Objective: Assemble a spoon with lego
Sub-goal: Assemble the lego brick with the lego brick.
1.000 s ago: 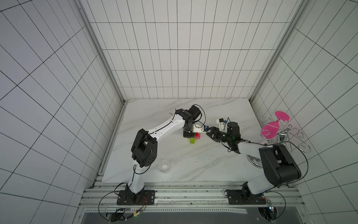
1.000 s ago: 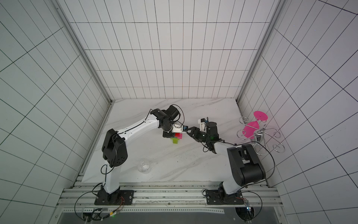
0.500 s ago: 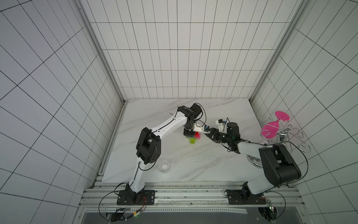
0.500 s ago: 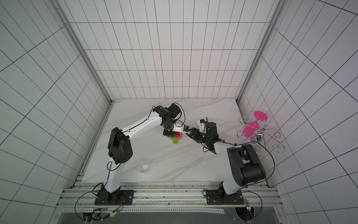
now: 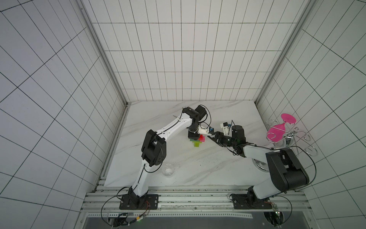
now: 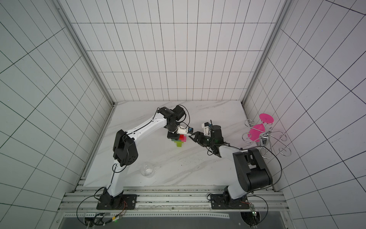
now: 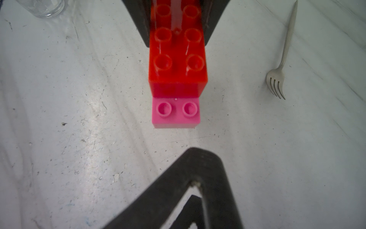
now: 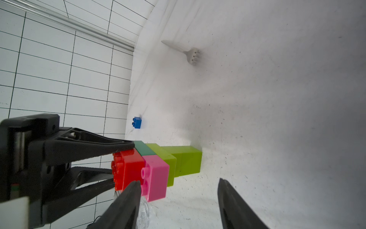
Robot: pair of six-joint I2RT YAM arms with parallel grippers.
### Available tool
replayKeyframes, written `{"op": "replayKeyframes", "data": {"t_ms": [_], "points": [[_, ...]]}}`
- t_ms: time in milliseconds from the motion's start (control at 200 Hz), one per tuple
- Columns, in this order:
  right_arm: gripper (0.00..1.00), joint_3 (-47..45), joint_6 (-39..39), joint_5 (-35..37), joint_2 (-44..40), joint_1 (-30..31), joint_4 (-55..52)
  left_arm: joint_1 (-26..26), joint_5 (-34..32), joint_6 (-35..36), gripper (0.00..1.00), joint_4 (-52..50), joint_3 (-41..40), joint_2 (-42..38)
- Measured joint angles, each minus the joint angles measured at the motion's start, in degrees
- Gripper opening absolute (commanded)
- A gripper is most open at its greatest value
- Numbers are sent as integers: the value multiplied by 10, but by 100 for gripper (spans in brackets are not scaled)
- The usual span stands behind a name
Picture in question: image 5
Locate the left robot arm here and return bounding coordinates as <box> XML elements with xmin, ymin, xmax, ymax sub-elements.
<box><xmin>127</xmin><ymin>105</ymin><xmax>211</xmax><ymax>205</ymax></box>

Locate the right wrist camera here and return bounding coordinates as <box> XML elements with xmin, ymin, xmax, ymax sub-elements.
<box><xmin>220</xmin><ymin>122</ymin><xmax>232</xmax><ymax>136</ymax></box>

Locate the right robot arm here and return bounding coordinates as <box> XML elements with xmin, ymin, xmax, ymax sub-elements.
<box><xmin>208</xmin><ymin>125</ymin><xmax>310</xmax><ymax>203</ymax></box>

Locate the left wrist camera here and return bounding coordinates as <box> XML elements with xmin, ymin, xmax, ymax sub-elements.
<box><xmin>198</xmin><ymin>127</ymin><xmax>214</xmax><ymax>136</ymax></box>

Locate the lime lego brick front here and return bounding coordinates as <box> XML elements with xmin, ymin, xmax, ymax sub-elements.
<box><xmin>193</xmin><ymin>141</ymin><xmax>201</xmax><ymax>148</ymax></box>

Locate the pink wine glass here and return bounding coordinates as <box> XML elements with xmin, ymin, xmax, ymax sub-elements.
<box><xmin>266</xmin><ymin>123</ymin><xmax>286</xmax><ymax>143</ymax></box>
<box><xmin>281</xmin><ymin>114</ymin><xmax>297</xmax><ymax>125</ymax></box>

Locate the aluminium mounting rail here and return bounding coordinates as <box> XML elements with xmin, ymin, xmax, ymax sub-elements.
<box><xmin>81</xmin><ymin>186</ymin><xmax>311</xmax><ymax>220</ymax></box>

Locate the clear glass cup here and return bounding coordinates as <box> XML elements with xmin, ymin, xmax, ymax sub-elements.
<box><xmin>162</xmin><ymin>163</ymin><xmax>175</xmax><ymax>177</ymax></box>

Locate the pink wine glass upper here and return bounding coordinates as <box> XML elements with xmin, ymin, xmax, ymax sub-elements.
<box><xmin>281</xmin><ymin>114</ymin><xmax>297</xmax><ymax>125</ymax></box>

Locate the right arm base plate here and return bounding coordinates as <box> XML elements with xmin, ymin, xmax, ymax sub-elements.
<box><xmin>229</xmin><ymin>193</ymin><xmax>273</xmax><ymax>210</ymax></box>

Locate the pink wine glass lower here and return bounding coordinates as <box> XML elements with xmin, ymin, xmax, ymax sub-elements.
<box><xmin>266</xmin><ymin>123</ymin><xmax>286</xmax><ymax>143</ymax></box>

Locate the chrome glass holder stand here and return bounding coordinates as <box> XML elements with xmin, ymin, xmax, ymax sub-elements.
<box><xmin>266</xmin><ymin>119</ymin><xmax>318</xmax><ymax>157</ymax></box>

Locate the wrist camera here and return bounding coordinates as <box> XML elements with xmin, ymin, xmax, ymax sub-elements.
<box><xmin>198</xmin><ymin>127</ymin><xmax>214</xmax><ymax>136</ymax></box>
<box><xmin>220</xmin><ymin>122</ymin><xmax>232</xmax><ymax>136</ymax></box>

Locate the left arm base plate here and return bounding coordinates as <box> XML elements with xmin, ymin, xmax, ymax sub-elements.
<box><xmin>119</xmin><ymin>193</ymin><xmax>159</xmax><ymax>210</ymax></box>

